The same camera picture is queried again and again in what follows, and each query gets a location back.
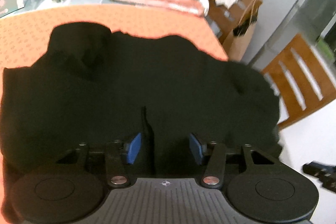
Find wooden chair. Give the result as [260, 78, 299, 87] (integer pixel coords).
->
[262, 34, 335, 130]

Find brown paper bag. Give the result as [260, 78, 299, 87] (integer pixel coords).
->
[209, 0, 263, 61]

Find black sweater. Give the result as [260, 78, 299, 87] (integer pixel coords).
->
[0, 21, 284, 224]

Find orange patterned table mat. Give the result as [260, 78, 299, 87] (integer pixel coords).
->
[1, 5, 228, 223]

